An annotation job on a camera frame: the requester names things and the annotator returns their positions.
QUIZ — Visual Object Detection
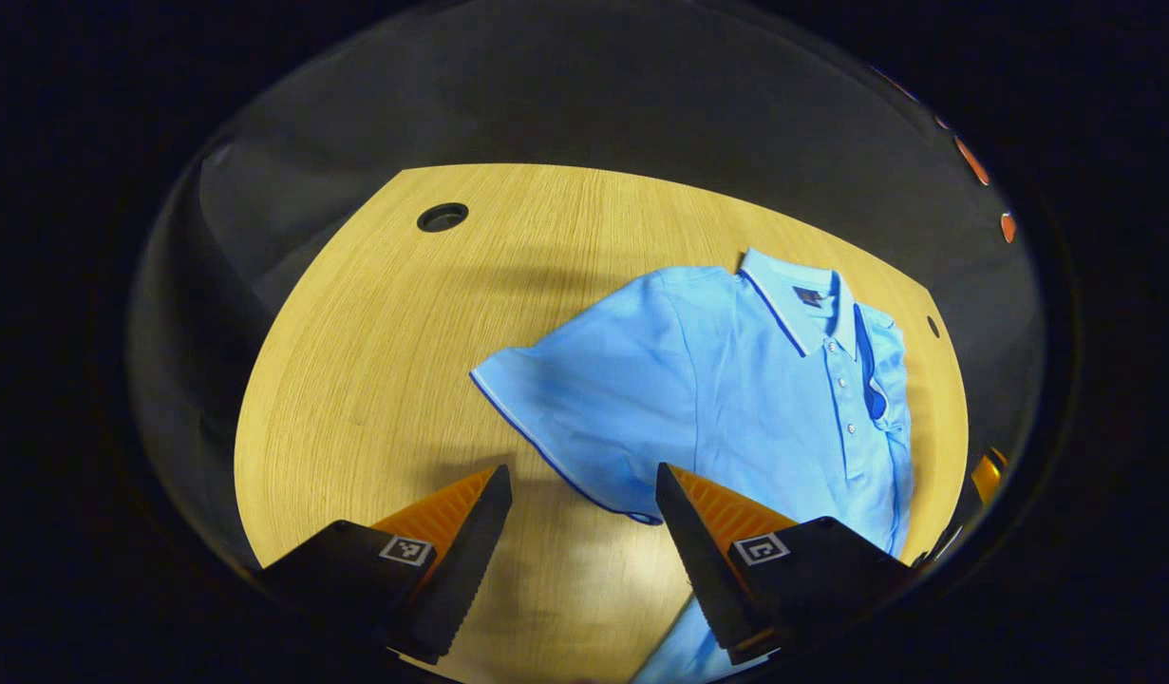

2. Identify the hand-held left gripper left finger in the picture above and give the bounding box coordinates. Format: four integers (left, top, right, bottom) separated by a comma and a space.
261, 464, 515, 666

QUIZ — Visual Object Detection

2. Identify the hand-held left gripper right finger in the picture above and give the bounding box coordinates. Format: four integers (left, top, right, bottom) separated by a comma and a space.
654, 463, 917, 666

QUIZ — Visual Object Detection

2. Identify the light blue T-shirt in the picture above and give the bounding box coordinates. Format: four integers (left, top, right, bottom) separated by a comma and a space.
470, 247, 917, 684

